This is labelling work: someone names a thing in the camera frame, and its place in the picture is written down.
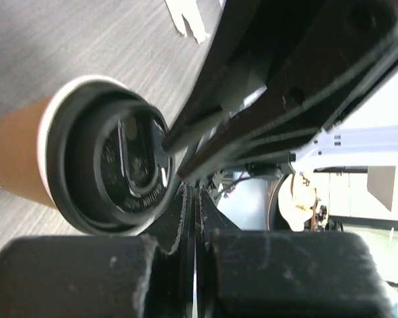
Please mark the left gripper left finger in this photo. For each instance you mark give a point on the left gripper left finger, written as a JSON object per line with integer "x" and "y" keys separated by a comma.
{"x": 150, "y": 275}

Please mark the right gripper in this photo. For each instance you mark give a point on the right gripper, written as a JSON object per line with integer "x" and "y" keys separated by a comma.
{"x": 350, "y": 48}

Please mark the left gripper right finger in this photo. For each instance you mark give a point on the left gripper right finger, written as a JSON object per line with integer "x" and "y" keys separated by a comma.
{"x": 282, "y": 273}

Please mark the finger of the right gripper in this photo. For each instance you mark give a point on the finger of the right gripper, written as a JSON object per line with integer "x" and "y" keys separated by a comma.
{"x": 237, "y": 64}

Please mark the black plastic cup lid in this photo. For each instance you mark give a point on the black plastic cup lid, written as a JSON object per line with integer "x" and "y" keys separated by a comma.
{"x": 105, "y": 166}

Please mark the brown paper coffee cup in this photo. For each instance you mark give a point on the brown paper coffee cup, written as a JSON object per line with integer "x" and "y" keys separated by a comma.
{"x": 23, "y": 135}

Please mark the white wrapped straws bundle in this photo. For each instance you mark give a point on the white wrapped straws bundle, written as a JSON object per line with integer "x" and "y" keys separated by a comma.
{"x": 187, "y": 19}

